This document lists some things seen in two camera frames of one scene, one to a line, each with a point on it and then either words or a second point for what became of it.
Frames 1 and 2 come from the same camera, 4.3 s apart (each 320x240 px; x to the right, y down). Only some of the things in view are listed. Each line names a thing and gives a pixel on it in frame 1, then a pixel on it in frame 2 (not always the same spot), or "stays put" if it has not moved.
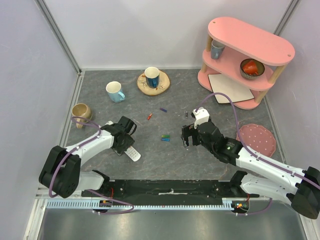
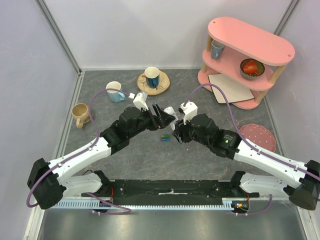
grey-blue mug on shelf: (216, 48) stays put
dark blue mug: (152, 74) stays put
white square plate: (237, 91) stays put
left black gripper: (129, 141) → (163, 118)
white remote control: (133, 154) → (170, 110)
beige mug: (81, 110) stays put
